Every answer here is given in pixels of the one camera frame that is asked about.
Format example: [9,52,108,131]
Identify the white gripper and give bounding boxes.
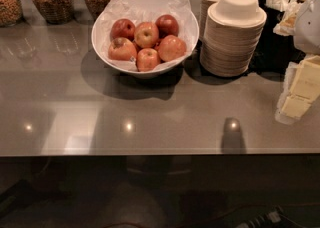
[275,0,320,125]

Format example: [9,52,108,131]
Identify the white paper bowl liner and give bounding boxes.
[98,0,196,73]

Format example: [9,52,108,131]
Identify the dark red apple back right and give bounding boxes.
[156,14,179,38]

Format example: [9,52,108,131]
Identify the red yellow apple centre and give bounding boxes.
[134,22,159,48]

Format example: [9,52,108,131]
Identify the black condiment organizer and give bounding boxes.
[249,0,305,74]

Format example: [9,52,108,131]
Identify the front stack of paper bowls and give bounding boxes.
[200,0,267,77]

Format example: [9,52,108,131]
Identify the black power strip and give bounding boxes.
[235,207,287,228]

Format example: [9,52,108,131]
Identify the left glass cereal jar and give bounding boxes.
[0,0,23,27]

